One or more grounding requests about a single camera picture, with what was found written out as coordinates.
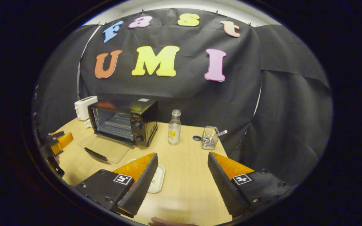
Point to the white rectangular plate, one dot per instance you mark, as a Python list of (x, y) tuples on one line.
[(157, 180)]

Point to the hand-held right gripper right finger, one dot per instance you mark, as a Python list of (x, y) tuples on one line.
[(225, 188)]

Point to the black backdrop cloth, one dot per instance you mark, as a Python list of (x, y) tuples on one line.
[(184, 91)]

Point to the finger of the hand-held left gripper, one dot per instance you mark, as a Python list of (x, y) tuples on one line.
[(53, 138), (53, 163)]

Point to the white toaster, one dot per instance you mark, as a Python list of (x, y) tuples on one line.
[(82, 108)]

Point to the black electric oven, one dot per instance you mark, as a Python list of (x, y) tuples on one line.
[(143, 122)]

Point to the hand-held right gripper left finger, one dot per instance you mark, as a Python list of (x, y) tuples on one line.
[(138, 188)]

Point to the small black round lid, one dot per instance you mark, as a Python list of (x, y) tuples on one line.
[(197, 138)]

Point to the clear glass bottle yellow label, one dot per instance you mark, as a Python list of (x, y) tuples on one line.
[(174, 131)]

